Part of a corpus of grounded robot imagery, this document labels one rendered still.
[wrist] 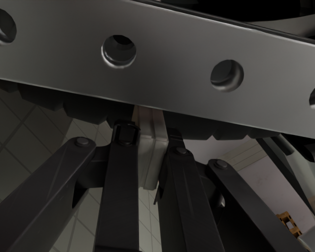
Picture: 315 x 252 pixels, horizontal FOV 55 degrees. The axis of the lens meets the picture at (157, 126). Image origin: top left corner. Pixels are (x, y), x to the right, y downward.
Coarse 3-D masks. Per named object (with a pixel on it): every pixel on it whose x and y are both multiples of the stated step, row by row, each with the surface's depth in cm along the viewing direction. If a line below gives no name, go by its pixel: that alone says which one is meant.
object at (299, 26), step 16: (224, 0) 40; (240, 0) 36; (256, 0) 32; (272, 0) 29; (288, 0) 27; (304, 0) 22; (224, 16) 23; (240, 16) 23; (256, 16) 22; (272, 16) 21; (288, 16) 20; (304, 16) 20; (288, 32) 20; (304, 32) 20
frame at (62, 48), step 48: (0, 0) 11; (48, 0) 11; (96, 0) 11; (144, 0) 13; (0, 48) 11; (48, 48) 11; (96, 48) 12; (144, 48) 12; (192, 48) 12; (240, 48) 12; (288, 48) 12; (96, 96) 12; (144, 96) 12; (192, 96) 13; (240, 96) 13; (288, 96) 13
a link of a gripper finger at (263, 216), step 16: (208, 160) 14; (208, 176) 13; (224, 176) 13; (240, 176) 13; (224, 192) 12; (240, 192) 12; (224, 208) 12; (240, 208) 11; (256, 208) 11; (224, 224) 12; (240, 224) 11; (256, 224) 10; (272, 224) 11; (224, 240) 12; (240, 240) 11; (256, 240) 10; (272, 240) 10; (288, 240) 10
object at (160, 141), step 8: (152, 112) 17; (160, 112) 17; (152, 120) 16; (160, 120) 16; (152, 128) 15; (160, 128) 15; (160, 136) 14; (152, 144) 14; (160, 144) 14; (152, 152) 14; (160, 152) 14; (152, 160) 15; (160, 160) 15; (152, 168) 15; (144, 176) 15; (152, 176) 15; (144, 184) 15; (152, 184) 15
